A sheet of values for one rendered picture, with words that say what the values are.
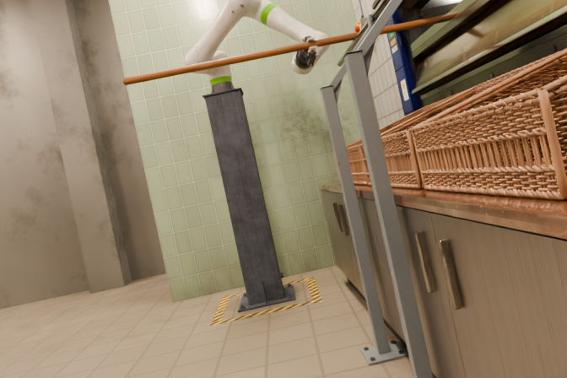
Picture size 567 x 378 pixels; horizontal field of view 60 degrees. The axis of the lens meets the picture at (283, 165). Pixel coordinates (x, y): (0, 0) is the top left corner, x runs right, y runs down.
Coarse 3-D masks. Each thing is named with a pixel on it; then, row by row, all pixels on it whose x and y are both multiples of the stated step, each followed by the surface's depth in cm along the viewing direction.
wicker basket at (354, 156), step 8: (432, 104) 225; (416, 112) 241; (400, 120) 240; (384, 128) 239; (352, 144) 238; (352, 152) 197; (360, 152) 183; (352, 160) 200; (360, 160) 186; (352, 168) 204; (360, 168) 190; (360, 176) 192; (360, 184) 194
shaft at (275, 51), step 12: (396, 24) 212; (408, 24) 212; (420, 24) 213; (336, 36) 210; (348, 36) 210; (276, 48) 208; (288, 48) 208; (300, 48) 208; (216, 60) 206; (228, 60) 206; (240, 60) 206; (156, 72) 204; (168, 72) 204; (180, 72) 204
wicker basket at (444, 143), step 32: (544, 64) 121; (480, 96) 120; (512, 96) 121; (544, 96) 65; (416, 128) 116; (448, 128) 99; (480, 128) 85; (512, 128) 75; (544, 128) 67; (448, 160) 102; (480, 160) 88; (512, 160) 77; (544, 160) 68; (480, 192) 89; (512, 192) 78; (544, 192) 70
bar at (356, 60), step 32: (384, 0) 156; (352, 64) 124; (384, 160) 124; (352, 192) 172; (384, 192) 124; (352, 224) 171; (384, 224) 124; (416, 320) 123; (384, 352) 171; (416, 352) 123
